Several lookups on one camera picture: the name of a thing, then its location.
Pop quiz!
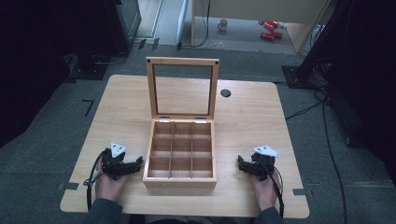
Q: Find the white panel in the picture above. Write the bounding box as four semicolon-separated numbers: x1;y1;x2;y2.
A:
176;0;191;46

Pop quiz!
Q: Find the black stand base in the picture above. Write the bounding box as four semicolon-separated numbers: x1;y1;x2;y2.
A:
281;64;316;90

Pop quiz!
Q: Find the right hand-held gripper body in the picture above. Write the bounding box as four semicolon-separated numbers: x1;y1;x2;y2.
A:
250;145;281;182

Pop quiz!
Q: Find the wooden compartment box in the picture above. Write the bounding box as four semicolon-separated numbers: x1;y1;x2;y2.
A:
142;56;220;189

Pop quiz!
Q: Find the black cabinet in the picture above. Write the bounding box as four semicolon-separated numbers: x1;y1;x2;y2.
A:
106;0;143;55

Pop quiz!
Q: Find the person's right hand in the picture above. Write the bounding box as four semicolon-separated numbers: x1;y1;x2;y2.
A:
248;172;283;212

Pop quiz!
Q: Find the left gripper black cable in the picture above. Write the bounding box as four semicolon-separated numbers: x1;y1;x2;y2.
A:
83;149;108;213

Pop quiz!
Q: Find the black floor cable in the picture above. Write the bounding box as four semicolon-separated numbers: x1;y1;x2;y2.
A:
285;90;348;224

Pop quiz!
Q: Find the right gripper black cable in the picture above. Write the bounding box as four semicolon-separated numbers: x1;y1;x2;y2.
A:
263;161;286;218

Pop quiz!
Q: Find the black angled floor tape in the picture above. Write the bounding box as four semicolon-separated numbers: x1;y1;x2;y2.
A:
81;99;95;118

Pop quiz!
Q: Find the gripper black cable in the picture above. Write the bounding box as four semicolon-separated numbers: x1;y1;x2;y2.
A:
263;161;286;218
83;149;108;213

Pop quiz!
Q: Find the red dumbbell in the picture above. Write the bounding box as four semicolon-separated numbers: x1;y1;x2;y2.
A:
261;20;280;32
261;31;284;41

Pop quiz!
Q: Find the black hanging cable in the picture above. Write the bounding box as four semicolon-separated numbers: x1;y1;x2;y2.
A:
181;0;212;49

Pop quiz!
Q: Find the person's left hand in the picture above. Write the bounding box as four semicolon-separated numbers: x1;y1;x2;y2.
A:
94;158;131;203

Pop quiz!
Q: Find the black floor plate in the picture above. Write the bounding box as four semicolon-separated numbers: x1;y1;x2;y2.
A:
68;63;108;81

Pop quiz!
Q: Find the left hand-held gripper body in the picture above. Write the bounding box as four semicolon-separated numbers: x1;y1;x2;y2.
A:
101;142;132;182

